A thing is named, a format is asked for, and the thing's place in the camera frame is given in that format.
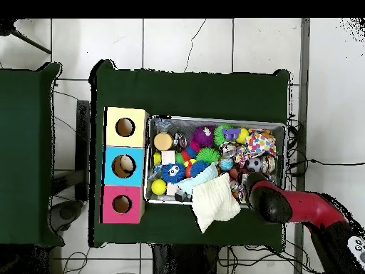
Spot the polka dot cloth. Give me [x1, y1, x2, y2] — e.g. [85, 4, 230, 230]
[246, 131, 278, 158]

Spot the small black white soccer ball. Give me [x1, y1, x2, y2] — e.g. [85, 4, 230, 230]
[246, 156, 263, 173]

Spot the large green spiky ball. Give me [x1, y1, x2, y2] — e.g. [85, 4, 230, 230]
[212, 124, 236, 147]

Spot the black silver round toy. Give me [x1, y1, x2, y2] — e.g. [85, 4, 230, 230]
[173, 133, 188, 151]

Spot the green cloth side table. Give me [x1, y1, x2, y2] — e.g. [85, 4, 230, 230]
[0, 61, 63, 248]

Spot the blue globe ball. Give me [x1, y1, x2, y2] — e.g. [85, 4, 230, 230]
[219, 157, 235, 173]

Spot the purple spiky ball with eyes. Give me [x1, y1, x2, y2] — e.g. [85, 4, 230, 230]
[192, 126, 215, 148]

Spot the cream waffle cloth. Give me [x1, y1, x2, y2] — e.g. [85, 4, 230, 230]
[190, 173, 242, 234]

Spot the purple plastic block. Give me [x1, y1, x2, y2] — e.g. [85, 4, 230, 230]
[221, 128, 241, 143]

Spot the wooden box with three holes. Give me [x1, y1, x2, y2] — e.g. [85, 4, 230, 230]
[100, 106, 149, 225]

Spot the yellow smiley ball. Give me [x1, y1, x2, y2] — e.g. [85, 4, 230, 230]
[236, 128, 251, 144]

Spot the mint green knit cloth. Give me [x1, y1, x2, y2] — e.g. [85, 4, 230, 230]
[176, 162, 220, 195]

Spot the clear mesh bin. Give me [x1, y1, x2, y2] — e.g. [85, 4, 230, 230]
[144, 116, 288, 210]

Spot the blue fuzzy ball with eyes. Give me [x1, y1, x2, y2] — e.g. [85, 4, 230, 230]
[161, 162, 187, 184]

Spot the round wooden disc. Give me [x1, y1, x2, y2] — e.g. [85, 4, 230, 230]
[153, 132, 173, 152]

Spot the clear crumpled plastic packet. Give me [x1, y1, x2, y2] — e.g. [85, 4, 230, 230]
[153, 118, 173, 130]

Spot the small green spiky ball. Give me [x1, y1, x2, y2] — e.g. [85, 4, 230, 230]
[195, 148, 221, 165]

